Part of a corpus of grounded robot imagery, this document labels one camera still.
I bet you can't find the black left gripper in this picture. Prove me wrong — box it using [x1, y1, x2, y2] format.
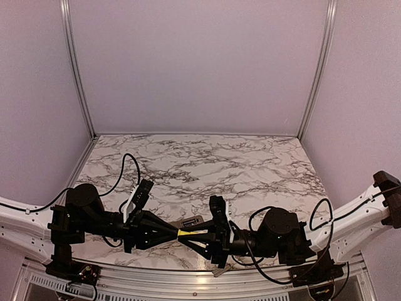
[81, 208, 179, 255]

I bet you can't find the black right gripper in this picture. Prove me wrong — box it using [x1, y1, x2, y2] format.
[178, 219, 279, 269]

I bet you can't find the white remote control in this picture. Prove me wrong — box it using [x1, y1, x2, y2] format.
[170, 215, 204, 228]

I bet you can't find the yellow handled screwdriver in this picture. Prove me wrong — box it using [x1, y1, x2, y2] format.
[177, 230, 207, 236]

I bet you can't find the grey battery compartment cover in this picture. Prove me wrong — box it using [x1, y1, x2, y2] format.
[212, 263, 232, 278]

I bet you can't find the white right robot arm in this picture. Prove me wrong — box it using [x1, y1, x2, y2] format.
[177, 171, 400, 281]

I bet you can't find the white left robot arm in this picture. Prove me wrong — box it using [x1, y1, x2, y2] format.
[1, 182, 178, 279]

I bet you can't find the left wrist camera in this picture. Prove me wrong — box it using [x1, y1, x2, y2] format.
[122, 179, 154, 223]

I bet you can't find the aluminium front table rail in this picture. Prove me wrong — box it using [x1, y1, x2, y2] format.
[11, 255, 377, 300]

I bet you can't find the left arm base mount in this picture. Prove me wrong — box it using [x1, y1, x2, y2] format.
[45, 245, 100, 285]

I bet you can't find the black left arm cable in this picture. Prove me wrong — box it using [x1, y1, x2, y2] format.
[0, 152, 141, 214]

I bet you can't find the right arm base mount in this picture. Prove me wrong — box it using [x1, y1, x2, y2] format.
[289, 251, 346, 287]

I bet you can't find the left aluminium corner post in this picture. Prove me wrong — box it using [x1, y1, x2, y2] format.
[60, 0, 96, 140]

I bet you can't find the aluminium corner post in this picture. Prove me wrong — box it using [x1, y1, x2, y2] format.
[60, 0, 96, 140]
[297, 0, 338, 142]

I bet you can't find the right aluminium corner post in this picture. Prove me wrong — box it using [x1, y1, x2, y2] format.
[297, 0, 338, 142]

